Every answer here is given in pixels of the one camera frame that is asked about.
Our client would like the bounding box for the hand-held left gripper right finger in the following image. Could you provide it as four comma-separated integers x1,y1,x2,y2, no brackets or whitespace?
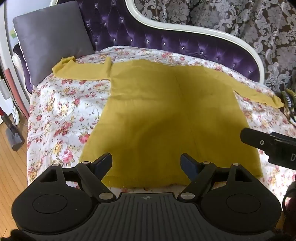
178,153,258,202

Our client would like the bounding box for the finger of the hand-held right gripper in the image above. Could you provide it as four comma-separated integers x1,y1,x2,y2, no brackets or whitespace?
240,127,278,151

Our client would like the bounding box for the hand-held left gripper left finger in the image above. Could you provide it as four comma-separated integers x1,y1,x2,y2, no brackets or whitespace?
37,152,117,202

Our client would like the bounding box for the mustard yellow shirt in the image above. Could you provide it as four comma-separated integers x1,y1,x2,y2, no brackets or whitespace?
52,56,285,187

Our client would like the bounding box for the striped yellow black cloth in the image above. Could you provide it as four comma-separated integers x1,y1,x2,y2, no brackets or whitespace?
280,88,296,127

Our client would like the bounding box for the floral printed blanket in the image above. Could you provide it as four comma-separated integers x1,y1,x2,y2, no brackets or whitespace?
26,45,296,193

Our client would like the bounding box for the grey vacuum cleaner head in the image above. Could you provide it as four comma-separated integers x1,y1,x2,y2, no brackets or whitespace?
0,67,26,152

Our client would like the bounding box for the grey damask curtain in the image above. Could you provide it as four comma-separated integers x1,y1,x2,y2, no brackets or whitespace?
133,0,296,93

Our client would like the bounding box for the grey pillow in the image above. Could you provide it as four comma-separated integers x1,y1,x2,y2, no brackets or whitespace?
13,1,95,86

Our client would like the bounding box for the purple tufted sofa back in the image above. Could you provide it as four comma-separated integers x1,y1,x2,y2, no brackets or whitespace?
13,0,265,94

